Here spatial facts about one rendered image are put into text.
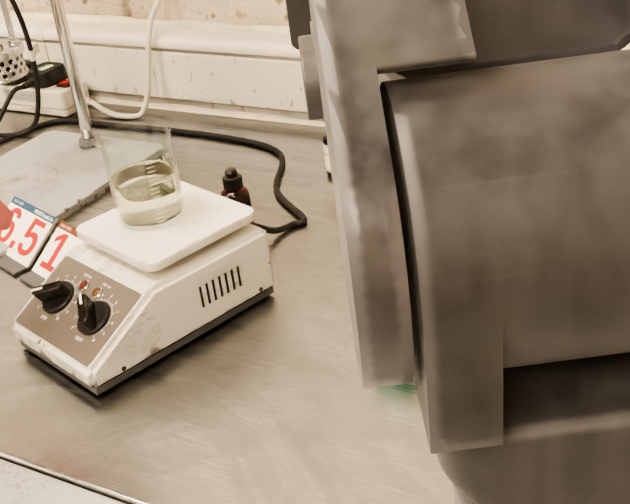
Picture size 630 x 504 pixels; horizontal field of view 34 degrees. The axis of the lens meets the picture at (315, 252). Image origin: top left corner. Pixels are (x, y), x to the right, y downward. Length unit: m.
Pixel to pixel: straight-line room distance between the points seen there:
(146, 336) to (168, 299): 0.04
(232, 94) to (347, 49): 1.16
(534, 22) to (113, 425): 0.62
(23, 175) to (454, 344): 1.12
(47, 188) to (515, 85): 1.06
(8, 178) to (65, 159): 0.07
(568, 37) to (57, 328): 0.69
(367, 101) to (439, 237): 0.03
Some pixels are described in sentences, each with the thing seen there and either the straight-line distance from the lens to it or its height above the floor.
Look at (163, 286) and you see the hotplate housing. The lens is 0.86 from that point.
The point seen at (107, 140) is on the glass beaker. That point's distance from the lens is 0.92.
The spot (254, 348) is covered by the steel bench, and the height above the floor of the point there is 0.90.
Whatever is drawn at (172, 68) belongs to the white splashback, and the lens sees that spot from 1.40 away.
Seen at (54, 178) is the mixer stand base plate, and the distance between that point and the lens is 1.26.
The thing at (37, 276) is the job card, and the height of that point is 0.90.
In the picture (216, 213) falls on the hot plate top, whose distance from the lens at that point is 0.91.
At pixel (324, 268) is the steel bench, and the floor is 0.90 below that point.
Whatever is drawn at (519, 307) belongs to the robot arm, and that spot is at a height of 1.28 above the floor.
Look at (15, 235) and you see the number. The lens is 1.12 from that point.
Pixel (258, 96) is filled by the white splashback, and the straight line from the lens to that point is 1.33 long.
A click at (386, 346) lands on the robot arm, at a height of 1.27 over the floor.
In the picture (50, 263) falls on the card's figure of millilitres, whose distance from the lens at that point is 1.05.
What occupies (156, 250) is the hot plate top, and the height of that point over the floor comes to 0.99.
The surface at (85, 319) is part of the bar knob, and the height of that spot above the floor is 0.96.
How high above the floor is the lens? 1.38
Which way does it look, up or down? 29 degrees down
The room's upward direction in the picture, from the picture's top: 8 degrees counter-clockwise
